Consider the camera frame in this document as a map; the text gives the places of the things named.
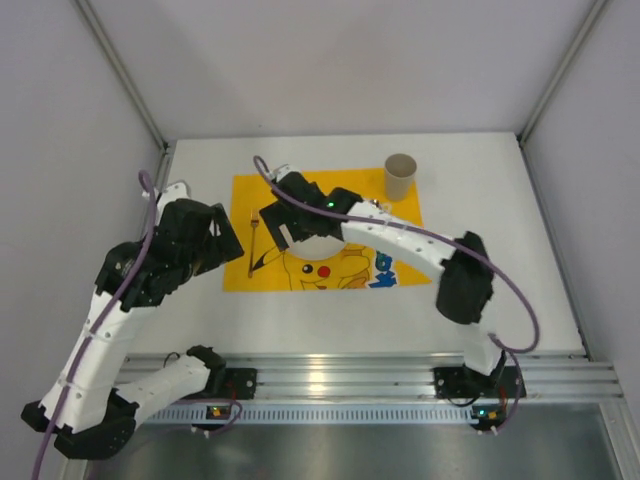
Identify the cream bear plate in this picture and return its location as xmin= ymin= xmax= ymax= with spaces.
xmin=288 ymin=236 xmax=345 ymax=261

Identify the slotted cable duct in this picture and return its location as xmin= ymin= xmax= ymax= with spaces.
xmin=147 ymin=402 xmax=501 ymax=426

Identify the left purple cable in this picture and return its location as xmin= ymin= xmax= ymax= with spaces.
xmin=29 ymin=169 xmax=244 ymax=480

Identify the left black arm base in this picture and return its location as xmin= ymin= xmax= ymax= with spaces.
xmin=199 ymin=367 xmax=258 ymax=400

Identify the purple cable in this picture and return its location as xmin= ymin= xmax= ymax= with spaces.
xmin=29 ymin=169 xmax=244 ymax=480
xmin=252 ymin=154 xmax=542 ymax=434

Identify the right aluminium frame post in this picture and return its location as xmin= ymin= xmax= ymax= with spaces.
xmin=517 ymin=0 xmax=612 ymax=149

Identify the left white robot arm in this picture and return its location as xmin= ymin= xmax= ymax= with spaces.
xmin=21 ymin=182 xmax=244 ymax=461

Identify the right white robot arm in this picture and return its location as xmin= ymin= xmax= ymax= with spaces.
xmin=260 ymin=165 xmax=503 ymax=377

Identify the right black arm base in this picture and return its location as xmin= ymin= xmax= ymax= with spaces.
xmin=433 ymin=353 xmax=526 ymax=401

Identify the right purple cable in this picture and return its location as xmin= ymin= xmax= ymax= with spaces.
xmin=252 ymin=154 xmax=542 ymax=434

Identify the yellow Pikachu placemat cloth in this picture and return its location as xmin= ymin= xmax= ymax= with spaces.
xmin=221 ymin=167 xmax=435 ymax=292

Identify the left aluminium frame post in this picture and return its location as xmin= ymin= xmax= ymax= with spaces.
xmin=72 ymin=0 xmax=168 ymax=151

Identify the beige cup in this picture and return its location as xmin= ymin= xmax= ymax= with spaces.
xmin=384 ymin=153 xmax=417 ymax=202

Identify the aluminium frame post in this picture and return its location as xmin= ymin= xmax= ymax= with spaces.
xmin=517 ymin=0 xmax=612 ymax=149
xmin=72 ymin=0 xmax=168 ymax=151

